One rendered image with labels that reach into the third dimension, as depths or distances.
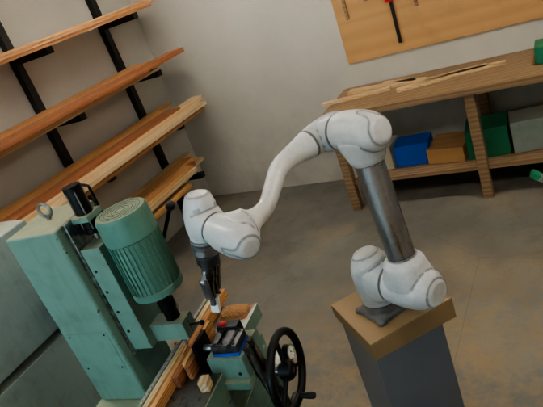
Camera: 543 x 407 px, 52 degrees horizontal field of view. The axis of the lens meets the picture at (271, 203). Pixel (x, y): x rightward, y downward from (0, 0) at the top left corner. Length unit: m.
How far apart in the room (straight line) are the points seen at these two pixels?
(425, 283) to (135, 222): 0.98
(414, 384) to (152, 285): 1.13
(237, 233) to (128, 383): 0.86
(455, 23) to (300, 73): 1.34
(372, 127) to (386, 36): 2.93
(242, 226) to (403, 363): 1.01
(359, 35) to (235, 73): 1.24
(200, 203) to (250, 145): 3.87
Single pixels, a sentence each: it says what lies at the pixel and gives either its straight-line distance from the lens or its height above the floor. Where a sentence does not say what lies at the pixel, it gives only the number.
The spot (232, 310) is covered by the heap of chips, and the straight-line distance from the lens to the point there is 2.15.
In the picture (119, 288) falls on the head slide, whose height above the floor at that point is 1.26.
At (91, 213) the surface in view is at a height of 1.52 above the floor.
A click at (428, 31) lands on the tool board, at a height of 1.15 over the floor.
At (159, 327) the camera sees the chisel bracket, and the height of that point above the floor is 1.06.
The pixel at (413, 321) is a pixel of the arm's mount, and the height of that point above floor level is 0.68.
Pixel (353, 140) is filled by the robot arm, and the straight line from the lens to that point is 1.76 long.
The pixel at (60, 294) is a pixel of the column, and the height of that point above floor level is 1.29.
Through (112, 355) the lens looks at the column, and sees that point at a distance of 2.09.
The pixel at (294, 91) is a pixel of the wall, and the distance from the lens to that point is 5.05.
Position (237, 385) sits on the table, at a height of 0.86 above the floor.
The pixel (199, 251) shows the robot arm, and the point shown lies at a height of 1.34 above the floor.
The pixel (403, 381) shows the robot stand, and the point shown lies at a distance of 2.33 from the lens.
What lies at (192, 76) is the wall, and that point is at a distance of 5.50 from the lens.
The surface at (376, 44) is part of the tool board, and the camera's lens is 4.67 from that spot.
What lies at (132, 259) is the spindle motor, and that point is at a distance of 1.79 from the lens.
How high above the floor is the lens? 2.05
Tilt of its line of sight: 23 degrees down
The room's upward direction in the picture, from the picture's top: 21 degrees counter-clockwise
